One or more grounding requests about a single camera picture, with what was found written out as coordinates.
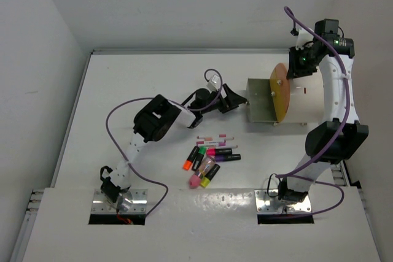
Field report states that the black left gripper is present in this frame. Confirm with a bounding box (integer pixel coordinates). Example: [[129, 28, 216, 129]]
[[200, 83, 246, 114]]

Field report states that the green drawer with gold knob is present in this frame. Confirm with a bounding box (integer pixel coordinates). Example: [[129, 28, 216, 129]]
[[246, 78, 279, 125]]

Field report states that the purple black highlighter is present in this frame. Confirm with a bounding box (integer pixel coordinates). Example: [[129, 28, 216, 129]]
[[214, 154, 241, 162]]

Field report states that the orange black highlighter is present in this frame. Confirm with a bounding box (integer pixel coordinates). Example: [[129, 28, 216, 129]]
[[182, 146, 199, 171]]

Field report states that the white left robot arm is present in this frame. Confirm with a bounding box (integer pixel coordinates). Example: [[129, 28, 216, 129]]
[[100, 83, 247, 204]]

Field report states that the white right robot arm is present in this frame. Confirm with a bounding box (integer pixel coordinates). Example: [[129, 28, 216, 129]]
[[277, 19, 369, 204]]

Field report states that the yellow drawer with gold knob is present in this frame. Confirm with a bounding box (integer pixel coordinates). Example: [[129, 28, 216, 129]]
[[270, 63, 290, 93]]

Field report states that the white cylindrical drawer organizer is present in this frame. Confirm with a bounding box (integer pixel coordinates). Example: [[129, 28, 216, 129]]
[[273, 72, 324, 123]]

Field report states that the white pen magenta cap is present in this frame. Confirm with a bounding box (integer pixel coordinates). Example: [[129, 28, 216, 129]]
[[196, 141, 226, 147]]

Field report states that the white pen orange band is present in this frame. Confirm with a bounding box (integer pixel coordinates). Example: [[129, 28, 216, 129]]
[[196, 133, 235, 141]]

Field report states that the pink black highlighter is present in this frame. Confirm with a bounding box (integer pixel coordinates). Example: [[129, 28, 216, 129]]
[[206, 148, 233, 156]]

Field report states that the green black highlighter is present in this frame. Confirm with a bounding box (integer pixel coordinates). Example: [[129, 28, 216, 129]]
[[192, 146, 206, 171]]

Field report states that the pink capped clip tube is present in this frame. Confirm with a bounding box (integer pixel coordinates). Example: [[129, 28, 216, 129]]
[[189, 156, 216, 189]]

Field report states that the yellow black highlighter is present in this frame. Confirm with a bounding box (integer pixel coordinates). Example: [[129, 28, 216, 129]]
[[200, 164, 220, 188]]

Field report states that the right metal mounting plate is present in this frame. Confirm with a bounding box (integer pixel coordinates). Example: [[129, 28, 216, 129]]
[[254, 189, 312, 215]]

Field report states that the metal mounting plate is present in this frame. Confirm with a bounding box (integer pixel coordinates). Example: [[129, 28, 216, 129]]
[[90, 189, 147, 215], [254, 189, 312, 215]]

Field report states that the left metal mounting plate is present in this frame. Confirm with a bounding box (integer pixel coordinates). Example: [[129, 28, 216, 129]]
[[90, 189, 147, 215]]

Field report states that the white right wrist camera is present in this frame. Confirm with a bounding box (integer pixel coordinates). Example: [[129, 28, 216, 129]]
[[290, 28, 314, 50]]

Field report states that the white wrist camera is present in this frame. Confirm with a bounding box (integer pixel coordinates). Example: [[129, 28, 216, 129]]
[[206, 74, 222, 91], [290, 28, 314, 50]]

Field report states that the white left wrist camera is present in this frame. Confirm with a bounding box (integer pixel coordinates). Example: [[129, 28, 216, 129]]
[[206, 74, 222, 91]]

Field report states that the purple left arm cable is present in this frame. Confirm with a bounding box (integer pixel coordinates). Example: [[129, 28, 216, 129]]
[[105, 68, 224, 217]]

